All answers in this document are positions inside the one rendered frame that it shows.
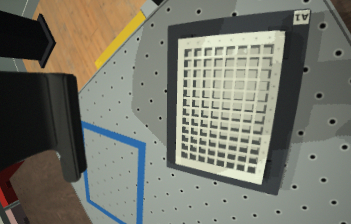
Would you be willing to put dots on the blue tape outline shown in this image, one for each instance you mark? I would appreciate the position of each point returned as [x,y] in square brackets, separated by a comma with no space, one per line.
[141,169]

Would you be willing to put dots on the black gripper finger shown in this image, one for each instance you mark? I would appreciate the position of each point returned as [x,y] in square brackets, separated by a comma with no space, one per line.
[40,112]

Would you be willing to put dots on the dark grey rectangular frame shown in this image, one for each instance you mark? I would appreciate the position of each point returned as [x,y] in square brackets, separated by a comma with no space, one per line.
[296,24]

